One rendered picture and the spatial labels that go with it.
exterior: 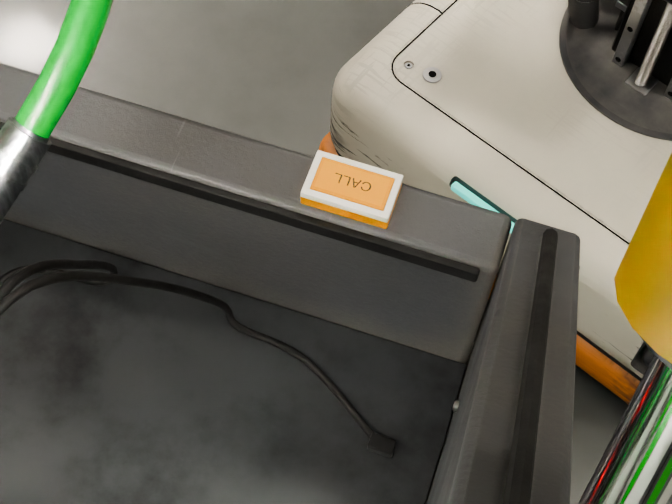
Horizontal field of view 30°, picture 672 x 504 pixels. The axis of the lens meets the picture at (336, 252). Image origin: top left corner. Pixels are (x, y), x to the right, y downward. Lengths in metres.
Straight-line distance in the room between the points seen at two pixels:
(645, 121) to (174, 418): 0.98
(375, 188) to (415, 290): 0.07
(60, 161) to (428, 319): 0.23
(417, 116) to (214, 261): 0.81
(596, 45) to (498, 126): 0.20
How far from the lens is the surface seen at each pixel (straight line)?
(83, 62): 0.46
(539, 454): 0.43
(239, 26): 1.99
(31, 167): 0.47
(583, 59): 1.66
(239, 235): 0.74
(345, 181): 0.69
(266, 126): 1.88
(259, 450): 0.76
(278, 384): 0.77
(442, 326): 0.75
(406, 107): 1.56
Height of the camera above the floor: 1.54
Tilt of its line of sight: 61 degrees down
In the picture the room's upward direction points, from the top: 6 degrees clockwise
